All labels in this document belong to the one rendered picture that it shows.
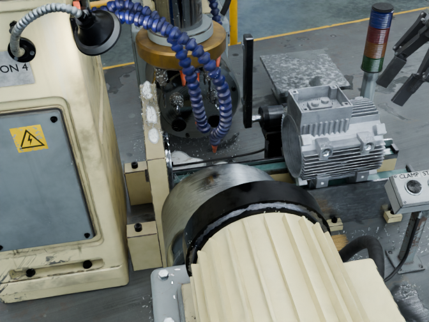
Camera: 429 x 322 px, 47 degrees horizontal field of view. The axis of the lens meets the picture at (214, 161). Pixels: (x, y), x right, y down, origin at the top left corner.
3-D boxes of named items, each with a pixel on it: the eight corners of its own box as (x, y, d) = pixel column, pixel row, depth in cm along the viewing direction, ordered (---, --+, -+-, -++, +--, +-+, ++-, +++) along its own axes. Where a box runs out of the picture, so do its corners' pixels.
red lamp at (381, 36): (371, 45, 138) (373, 30, 135) (362, 36, 142) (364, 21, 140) (391, 43, 138) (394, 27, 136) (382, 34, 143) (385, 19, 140)
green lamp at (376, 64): (366, 73, 143) (368, 59, 141) (357, 64, 148) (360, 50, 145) (385, 71, 144) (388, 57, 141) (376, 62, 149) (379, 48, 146)
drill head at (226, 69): (156, 162, 133) (144, 81, 117) (147, 86, 165) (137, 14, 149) (246, 151, 136) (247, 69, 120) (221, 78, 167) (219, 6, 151)
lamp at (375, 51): (368, 59, 141) (371, 45, 138) (360, 50, 145) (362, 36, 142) (388, 57, 141) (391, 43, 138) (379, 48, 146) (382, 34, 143)
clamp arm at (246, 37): (242, 129, 130) (242, 39, 114) (240, 122, 132) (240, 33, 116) (255, 127, 130) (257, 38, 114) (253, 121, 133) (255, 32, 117)
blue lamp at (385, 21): (373, 30, 135) (376, 14, 132) (364, 21, 140) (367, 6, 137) (394, 27, 136) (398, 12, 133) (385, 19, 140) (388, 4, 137)
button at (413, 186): (406, 197, 100) (410, 193, 99) (402, 184, 101) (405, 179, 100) (421, 195, 100) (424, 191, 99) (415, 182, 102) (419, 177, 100)
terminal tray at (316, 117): (299, 140, 112) (302, 113, 108) (285, 114, 121) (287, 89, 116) (349, 133, 114) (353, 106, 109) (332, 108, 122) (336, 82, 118)
